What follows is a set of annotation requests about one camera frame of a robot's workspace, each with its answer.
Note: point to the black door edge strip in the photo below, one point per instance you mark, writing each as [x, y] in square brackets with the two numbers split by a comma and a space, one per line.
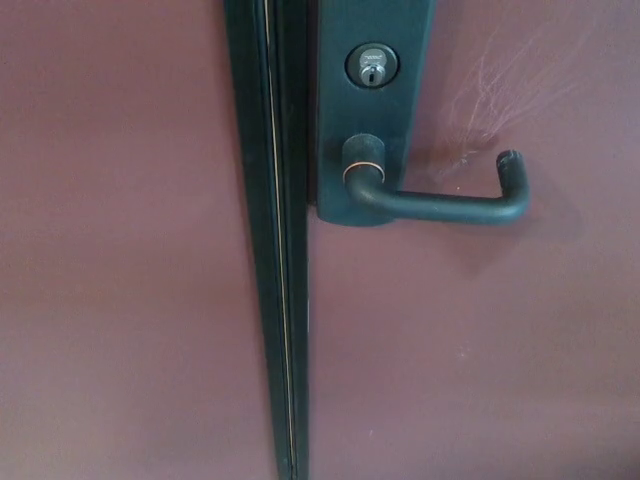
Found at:
[260, 200]

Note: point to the maroon door leaf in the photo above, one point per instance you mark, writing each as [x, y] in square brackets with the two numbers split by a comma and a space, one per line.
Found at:
[450, 350]
[110, 240]

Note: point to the silver lock cylinder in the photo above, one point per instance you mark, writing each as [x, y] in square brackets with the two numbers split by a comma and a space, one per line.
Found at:
[372, 67]

